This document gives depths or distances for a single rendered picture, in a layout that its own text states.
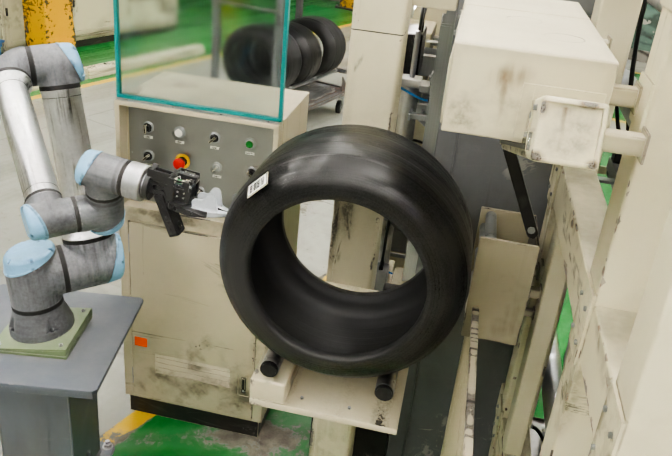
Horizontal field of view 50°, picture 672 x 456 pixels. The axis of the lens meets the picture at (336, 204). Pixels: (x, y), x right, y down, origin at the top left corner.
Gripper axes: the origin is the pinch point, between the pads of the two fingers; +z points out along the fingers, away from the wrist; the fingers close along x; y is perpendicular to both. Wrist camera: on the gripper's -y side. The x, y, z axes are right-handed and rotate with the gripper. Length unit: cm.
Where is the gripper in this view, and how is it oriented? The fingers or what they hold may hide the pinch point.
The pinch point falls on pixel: (225, 215)
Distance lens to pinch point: 174.5
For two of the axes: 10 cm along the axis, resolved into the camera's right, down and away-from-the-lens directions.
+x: 2.0, -4.0, 9.0
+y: 2.1, -8.8, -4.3
